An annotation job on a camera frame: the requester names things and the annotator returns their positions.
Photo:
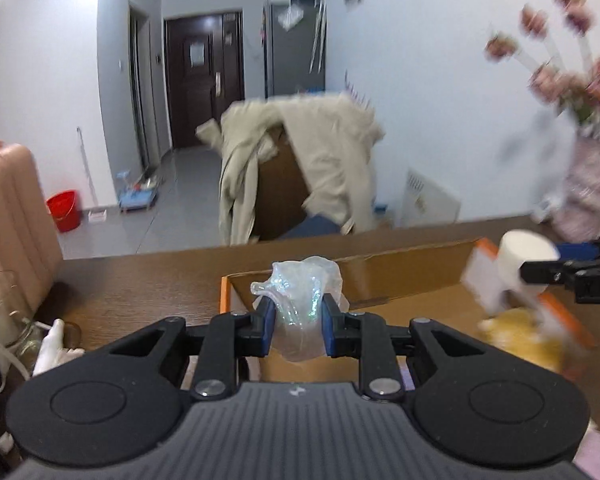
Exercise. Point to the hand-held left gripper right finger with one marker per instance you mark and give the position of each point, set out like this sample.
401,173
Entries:
328,326

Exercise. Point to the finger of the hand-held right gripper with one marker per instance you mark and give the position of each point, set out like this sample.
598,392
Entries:
577,250
545,271

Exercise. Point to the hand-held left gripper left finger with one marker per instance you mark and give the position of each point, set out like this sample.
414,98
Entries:
269,321

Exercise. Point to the white foam cylinder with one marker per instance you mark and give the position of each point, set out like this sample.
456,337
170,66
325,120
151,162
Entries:
522,247

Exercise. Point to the clear plastic bag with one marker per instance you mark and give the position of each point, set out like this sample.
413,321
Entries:
300,285

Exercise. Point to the red cardboard box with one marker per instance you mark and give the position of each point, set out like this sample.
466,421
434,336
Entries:
380,270

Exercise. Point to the pink patterned vase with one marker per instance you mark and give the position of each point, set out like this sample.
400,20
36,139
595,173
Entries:
590,195

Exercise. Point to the yellow snack packet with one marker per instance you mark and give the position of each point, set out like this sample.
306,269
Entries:
520,332

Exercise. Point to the white board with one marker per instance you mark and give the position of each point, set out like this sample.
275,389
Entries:
430,200

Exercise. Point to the brown cardboard carton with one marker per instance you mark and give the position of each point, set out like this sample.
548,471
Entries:
280,185

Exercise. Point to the pink artificial flowers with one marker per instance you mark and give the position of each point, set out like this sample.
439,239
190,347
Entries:
570,80

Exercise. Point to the blue floor cart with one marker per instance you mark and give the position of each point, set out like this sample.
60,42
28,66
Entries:
137,197

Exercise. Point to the beige coat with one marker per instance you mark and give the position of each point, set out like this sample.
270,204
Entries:
325,145

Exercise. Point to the white plastic object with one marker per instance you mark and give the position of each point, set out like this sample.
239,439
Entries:
55,345

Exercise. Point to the red bucket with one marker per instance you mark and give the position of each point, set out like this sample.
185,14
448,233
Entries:
64,210

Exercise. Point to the dark brown entrance door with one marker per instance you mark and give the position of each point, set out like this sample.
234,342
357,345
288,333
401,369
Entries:
202,85

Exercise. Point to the glass jar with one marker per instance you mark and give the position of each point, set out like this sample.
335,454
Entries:
2,305

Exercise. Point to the grey refrigerator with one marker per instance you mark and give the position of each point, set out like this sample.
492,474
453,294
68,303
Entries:
292,55

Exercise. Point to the grey side door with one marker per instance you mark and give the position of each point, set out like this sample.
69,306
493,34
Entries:
142,85

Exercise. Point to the pink suitcase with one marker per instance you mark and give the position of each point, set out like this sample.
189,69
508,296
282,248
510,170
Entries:
10,210

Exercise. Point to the white rods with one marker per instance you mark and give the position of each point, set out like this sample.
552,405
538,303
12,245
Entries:
317,40

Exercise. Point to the white plastic bag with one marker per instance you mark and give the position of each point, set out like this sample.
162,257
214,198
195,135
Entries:
291,16

